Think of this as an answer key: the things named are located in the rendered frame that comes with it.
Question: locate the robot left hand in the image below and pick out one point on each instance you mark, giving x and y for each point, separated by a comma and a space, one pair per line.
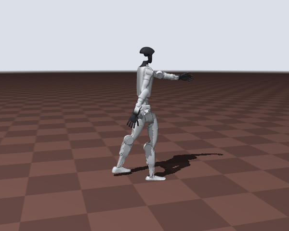
186, 76

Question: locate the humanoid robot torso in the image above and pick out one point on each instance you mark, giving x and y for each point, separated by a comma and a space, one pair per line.
140, 77

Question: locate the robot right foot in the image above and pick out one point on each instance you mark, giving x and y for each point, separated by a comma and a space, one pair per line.
155, 178

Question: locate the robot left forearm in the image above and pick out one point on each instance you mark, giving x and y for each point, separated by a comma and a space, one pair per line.
170, 76

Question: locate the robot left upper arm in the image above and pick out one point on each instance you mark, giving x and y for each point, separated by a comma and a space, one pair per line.
158, 74

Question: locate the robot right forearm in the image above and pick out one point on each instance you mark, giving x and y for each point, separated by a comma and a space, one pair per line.
141, 99

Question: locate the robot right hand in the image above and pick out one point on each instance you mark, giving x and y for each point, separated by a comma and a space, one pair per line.
133, 119

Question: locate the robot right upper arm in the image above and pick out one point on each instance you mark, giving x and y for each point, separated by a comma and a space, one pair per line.
147, 77

